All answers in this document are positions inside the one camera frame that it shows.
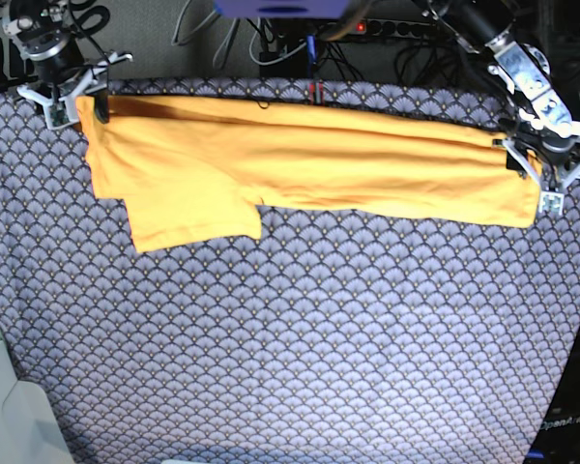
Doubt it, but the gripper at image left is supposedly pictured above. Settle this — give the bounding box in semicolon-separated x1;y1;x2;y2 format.
16;41;133;131

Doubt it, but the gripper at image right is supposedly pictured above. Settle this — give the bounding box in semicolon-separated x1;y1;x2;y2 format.
492;118;580;216

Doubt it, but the yellow T-shirt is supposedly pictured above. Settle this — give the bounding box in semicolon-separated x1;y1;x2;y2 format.
76;96;540;252

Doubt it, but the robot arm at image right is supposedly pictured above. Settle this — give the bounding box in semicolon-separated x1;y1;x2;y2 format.
417;1;580;215

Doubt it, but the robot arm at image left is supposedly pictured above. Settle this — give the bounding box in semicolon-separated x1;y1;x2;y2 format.
2;1;132;130

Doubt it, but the purple box at top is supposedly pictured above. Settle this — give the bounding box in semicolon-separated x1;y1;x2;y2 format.
215;0;351;19

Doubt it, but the black power strip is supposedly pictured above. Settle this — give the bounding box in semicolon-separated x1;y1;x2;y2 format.
341;18;449;43

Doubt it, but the red-framed black clip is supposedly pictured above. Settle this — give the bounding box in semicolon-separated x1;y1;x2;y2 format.
308;81;325;105

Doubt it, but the blue fan-patterned tablecloth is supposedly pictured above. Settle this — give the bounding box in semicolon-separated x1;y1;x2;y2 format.
0;96;580;463

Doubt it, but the black OpenArm case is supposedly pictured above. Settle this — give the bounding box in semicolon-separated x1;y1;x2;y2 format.
525;328;580;463

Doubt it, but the white furniture at lower left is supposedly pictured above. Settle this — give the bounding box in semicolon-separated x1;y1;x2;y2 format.
0;332;73;463

